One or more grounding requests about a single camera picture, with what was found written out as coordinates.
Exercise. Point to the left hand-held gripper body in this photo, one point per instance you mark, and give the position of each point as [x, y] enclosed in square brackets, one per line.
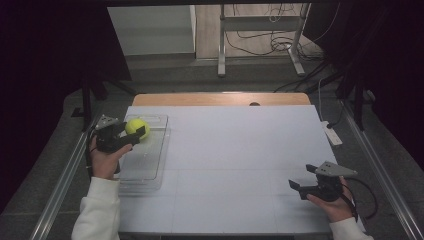
[108, 140]

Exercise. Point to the wooden board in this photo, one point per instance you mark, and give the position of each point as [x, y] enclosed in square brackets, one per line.
[200, 99]

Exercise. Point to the clear plastic bin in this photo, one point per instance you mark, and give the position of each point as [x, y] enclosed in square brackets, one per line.
[146, 160]

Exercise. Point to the white power strip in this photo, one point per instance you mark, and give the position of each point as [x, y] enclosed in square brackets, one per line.
[333, 135]

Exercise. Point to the dark curtain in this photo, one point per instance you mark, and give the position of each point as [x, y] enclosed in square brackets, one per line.
[396, 66]
[43, 83]

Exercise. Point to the metal floor rail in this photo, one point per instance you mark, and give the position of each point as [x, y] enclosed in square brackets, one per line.
[60, 186]
[383, 180]

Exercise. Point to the white cabinet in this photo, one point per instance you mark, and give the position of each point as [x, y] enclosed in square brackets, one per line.
[153, 30]

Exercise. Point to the metal desk frame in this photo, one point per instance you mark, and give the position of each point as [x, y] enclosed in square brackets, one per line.
[221, 50]

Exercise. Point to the person's right hand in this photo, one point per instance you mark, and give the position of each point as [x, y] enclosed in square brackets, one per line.
[336, 208]

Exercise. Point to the black stand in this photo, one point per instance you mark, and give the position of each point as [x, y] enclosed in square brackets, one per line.
[359, 106]
[86, 100]

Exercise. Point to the tennis ball with black print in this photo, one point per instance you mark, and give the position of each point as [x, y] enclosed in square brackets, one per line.
[135, 126]

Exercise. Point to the person's left hand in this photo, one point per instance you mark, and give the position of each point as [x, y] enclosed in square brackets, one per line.
[105, 163]

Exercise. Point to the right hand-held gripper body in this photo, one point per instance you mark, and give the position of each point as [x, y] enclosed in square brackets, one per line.
[328, 188]

